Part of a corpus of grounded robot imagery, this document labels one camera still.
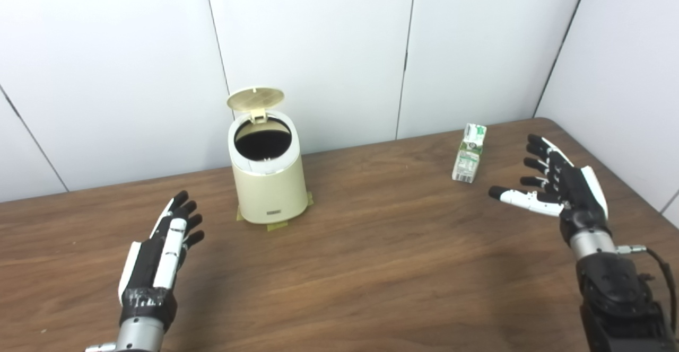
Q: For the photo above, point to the white green milk carton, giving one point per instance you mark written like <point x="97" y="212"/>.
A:
<point x="468" y="164"/>

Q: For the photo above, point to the yellow-green masking tape piece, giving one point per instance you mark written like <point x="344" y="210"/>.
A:
<point x="240" y="215"/>
<point x="309" y="199"/>
<point x="277" y="226"/>

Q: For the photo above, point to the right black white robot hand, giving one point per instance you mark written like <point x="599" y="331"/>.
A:
<point x="575" y="193"/>

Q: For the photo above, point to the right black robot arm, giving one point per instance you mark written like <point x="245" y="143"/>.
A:
<point x="610" y="293"/>

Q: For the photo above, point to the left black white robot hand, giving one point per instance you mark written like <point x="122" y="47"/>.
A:
<point x="146" y="267"/>

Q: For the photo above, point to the cream-colored round bin lid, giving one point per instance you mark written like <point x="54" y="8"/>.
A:
<point x="254" y="98"/>

